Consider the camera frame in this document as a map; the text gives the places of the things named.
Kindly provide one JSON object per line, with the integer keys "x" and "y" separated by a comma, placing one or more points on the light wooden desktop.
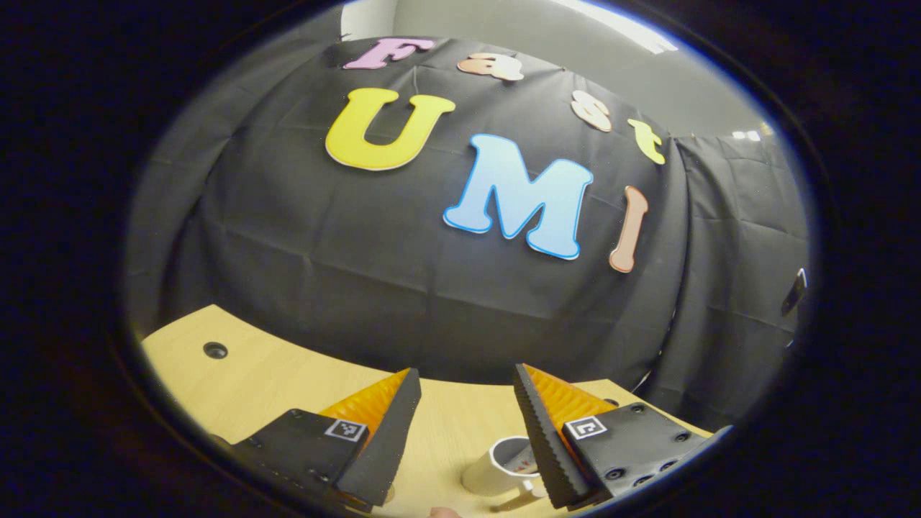
{"x": 273, "y": 388}

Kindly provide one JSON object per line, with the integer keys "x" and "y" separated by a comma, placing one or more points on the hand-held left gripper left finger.
{"x": 385, "y": 450}

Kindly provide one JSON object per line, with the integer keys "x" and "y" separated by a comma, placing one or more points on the small ceiling light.
{"x": 747, "y": 134}

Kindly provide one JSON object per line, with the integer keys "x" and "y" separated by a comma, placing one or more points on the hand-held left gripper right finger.
{"x": 550, "y": 450}

